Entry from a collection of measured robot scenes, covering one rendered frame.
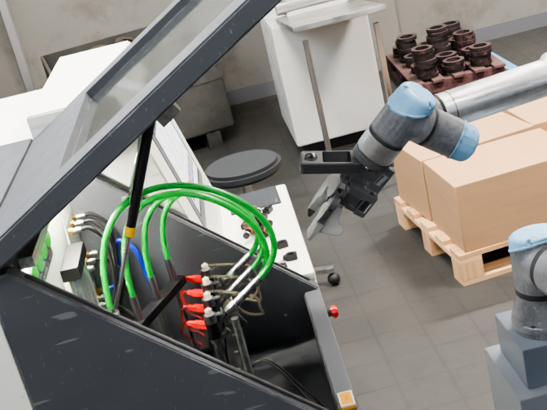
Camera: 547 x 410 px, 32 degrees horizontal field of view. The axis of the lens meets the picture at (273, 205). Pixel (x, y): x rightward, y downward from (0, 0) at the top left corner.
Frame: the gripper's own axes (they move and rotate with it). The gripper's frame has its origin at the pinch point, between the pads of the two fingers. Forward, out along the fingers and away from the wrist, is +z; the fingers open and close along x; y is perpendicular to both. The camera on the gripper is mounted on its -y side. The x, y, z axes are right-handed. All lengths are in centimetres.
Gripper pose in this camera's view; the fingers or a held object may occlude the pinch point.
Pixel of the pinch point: (308, 222)
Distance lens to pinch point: 187.7
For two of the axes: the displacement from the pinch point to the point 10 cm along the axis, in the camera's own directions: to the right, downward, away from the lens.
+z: -5.0, 6.9, 5.3
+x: 0.5, -5.8, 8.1
